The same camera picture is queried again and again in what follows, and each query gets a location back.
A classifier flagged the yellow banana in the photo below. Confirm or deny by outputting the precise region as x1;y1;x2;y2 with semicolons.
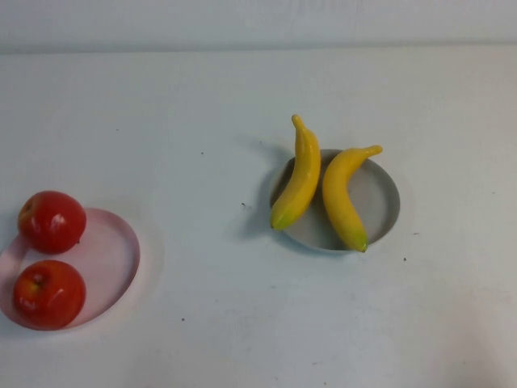
322;145;384;254
269;114;322;231

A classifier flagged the red apple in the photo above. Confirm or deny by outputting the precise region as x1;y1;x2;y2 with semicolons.
12;259;87;331
18;190;87;255

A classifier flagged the grey round plate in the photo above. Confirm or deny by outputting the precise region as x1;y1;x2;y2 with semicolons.
269;149;401;255

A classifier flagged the pink round plate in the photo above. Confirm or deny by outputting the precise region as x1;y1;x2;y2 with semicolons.
0;208;141;331

